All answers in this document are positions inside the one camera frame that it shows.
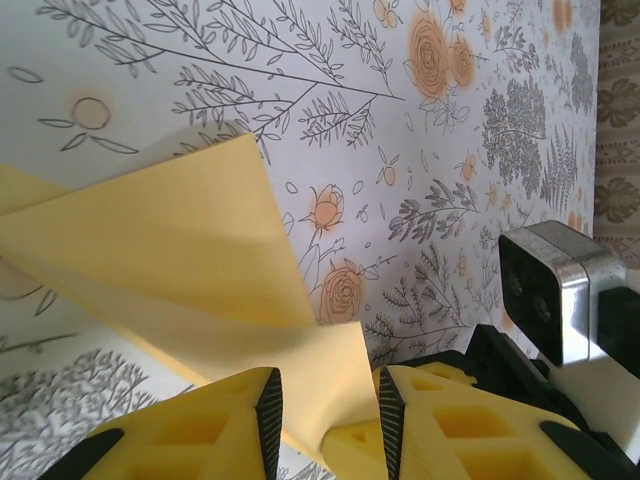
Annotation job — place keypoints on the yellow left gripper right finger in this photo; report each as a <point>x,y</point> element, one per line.
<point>475,440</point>

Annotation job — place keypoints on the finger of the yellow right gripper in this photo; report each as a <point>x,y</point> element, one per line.
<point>445,372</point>
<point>350,445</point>

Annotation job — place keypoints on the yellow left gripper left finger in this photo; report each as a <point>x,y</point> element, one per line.
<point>200,440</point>

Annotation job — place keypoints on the yellow cloth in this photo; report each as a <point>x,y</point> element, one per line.
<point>175,240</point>

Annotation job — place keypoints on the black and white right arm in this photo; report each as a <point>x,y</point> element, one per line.
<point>600,400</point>

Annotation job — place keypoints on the floral printed tablecloth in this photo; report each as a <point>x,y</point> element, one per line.
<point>375,150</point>

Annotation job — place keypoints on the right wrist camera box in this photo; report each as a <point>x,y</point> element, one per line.
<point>545,290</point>

